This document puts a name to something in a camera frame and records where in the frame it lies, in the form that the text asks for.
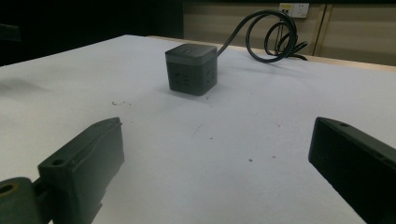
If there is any white wall socket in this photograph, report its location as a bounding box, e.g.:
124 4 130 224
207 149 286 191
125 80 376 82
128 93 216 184
278 3 310 19

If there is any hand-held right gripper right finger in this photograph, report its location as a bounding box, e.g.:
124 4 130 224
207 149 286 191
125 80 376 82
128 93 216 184
308 117 396 224

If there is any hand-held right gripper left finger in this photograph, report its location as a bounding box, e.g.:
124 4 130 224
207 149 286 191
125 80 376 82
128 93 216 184
37 117 125 224

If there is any black cube power socket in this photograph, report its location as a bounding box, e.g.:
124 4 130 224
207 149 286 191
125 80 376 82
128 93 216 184
164 43 219 97

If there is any black power cable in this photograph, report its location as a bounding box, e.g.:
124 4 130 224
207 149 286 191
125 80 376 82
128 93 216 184
216 8 309 64

